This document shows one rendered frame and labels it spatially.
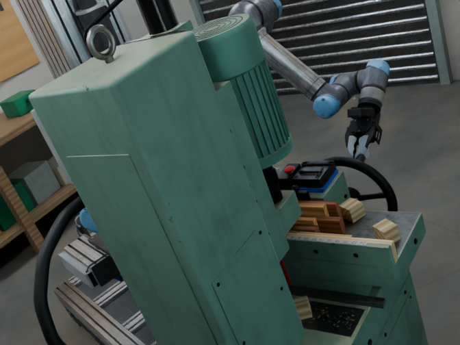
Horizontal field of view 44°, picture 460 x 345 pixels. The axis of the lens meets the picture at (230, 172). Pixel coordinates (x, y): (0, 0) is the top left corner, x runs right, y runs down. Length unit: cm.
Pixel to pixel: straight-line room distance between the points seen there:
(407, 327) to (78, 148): 97
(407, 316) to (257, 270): 55
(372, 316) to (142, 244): 59
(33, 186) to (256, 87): 320
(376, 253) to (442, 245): 156
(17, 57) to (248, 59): 370
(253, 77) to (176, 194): 35
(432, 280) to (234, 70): 170
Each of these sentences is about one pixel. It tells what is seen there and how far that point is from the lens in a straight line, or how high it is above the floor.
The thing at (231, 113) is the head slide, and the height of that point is 133.
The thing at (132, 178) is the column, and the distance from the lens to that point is 94.
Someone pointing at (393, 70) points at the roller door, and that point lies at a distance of 458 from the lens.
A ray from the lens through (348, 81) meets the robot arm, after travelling 188.
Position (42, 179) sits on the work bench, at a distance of 430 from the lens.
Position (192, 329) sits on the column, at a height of 101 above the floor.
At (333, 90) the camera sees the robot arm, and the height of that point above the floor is 107.
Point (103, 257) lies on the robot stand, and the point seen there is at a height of 74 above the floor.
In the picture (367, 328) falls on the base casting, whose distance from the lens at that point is 135.
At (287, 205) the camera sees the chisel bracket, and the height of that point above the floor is 102.
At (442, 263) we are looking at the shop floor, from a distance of 272.
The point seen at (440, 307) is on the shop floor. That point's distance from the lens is 251.
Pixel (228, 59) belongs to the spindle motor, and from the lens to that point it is 115.
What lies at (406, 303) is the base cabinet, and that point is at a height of 66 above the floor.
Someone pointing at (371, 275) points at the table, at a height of 87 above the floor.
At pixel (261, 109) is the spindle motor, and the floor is 129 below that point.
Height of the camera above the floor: 170
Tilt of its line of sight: 25 degrees down
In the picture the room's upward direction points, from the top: 21 degrees counter-clockwise
